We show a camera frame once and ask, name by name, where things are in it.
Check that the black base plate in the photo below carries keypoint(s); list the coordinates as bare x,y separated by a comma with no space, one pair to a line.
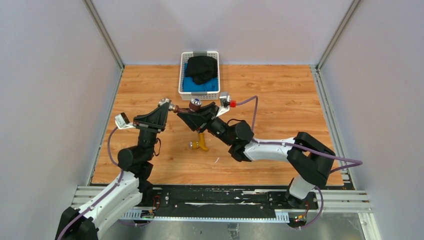
223,202

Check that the black cloth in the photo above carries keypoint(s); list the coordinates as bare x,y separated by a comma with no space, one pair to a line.
201,68

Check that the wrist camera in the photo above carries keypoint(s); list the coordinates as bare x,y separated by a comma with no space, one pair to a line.
122,122
224,101

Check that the silver pipe fitting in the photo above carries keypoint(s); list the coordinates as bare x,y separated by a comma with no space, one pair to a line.
167,104

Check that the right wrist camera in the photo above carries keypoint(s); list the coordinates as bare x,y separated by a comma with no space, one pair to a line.
224,101

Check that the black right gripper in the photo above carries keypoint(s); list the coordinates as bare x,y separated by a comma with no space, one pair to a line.
199,120

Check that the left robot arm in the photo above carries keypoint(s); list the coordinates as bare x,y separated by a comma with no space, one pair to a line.
91,220

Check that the blue cloth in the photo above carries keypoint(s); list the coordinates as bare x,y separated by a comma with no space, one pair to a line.
188,85

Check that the yellow brass faucet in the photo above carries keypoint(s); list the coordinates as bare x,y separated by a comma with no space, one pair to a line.
199,144

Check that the brown faucet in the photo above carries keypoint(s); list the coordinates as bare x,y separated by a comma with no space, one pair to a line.
194,105

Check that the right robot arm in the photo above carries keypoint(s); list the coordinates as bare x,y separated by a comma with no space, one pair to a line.
312,160

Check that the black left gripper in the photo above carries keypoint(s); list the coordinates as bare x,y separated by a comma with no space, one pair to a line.
156,122

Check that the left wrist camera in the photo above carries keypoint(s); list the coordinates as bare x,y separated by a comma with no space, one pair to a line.
122,122

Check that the white plastic basket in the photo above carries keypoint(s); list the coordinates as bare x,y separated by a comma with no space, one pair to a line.
201,95

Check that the aluminium frame rail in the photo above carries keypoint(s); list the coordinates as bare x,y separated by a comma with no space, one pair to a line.
329,201

